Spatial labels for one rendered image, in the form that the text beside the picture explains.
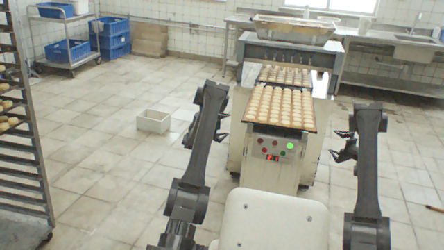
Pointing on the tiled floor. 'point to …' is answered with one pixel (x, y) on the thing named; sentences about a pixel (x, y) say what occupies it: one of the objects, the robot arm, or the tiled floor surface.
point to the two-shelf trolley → (66, 39)
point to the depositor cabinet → (322, 112)
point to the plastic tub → (153, 121)
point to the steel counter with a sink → (426, 89)
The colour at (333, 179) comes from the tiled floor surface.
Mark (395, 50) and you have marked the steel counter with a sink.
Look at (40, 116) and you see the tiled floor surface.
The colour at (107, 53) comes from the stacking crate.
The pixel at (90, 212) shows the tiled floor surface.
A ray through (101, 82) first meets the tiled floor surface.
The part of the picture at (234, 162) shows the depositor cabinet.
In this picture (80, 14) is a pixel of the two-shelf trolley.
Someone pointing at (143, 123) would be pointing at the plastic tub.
